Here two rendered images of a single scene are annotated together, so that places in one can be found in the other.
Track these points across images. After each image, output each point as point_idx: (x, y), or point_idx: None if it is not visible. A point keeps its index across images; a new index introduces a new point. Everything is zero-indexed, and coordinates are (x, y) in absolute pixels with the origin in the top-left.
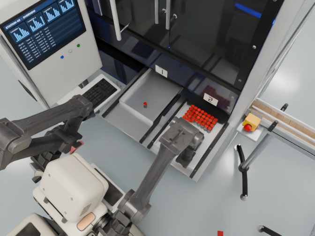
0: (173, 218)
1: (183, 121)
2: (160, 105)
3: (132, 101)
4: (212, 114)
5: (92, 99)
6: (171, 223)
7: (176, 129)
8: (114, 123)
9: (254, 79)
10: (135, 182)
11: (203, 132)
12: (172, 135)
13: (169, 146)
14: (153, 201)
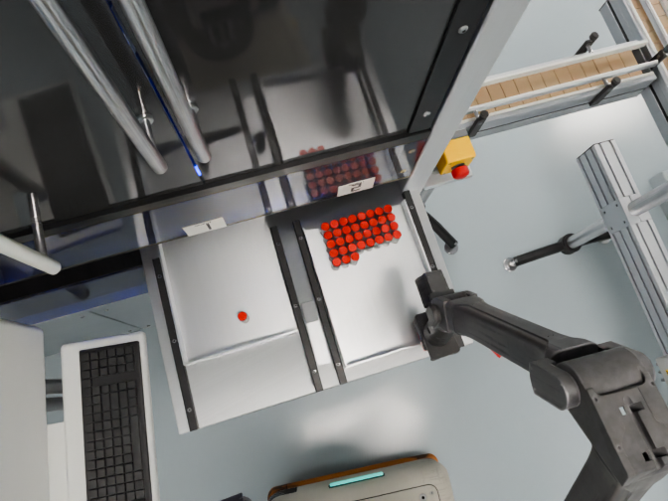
0: (404, 386)
1: (594, 373)
2: (264, 285)
3: (208, 336)
4: (362, 202)
5: (119, 417)
6: (410, 395)
7: (616, 416)
8: (232, 414)
9: (466, 90)
10: (297, 407)
11: (388, 250)
12: (633, 440)
13: (659, 470)
14: (354, 398)
